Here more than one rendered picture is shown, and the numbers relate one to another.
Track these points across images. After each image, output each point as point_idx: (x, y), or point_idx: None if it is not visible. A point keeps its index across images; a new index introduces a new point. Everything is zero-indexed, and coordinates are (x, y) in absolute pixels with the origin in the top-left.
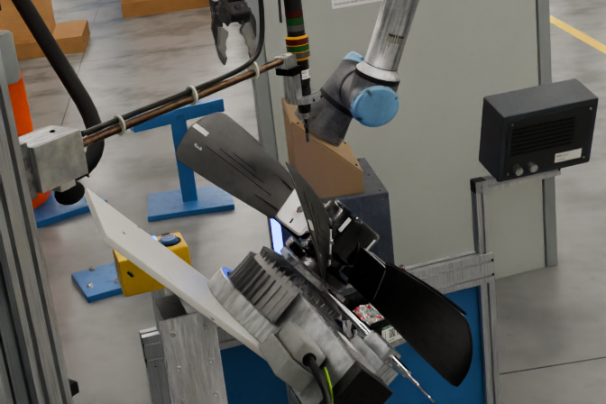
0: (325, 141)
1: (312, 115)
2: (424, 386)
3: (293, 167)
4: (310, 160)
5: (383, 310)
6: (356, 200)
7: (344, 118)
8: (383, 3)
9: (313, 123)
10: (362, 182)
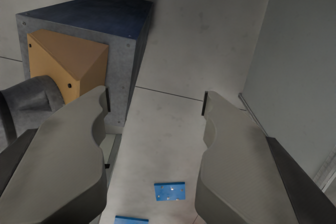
0: (49, 74)
1: (46, 105)
2: None
3: (99, 82)
4: (78, 54)
5: None
6: (53, 21)
7: (5, 89)
8: None
9: (50, 92)
10: (35, 31)
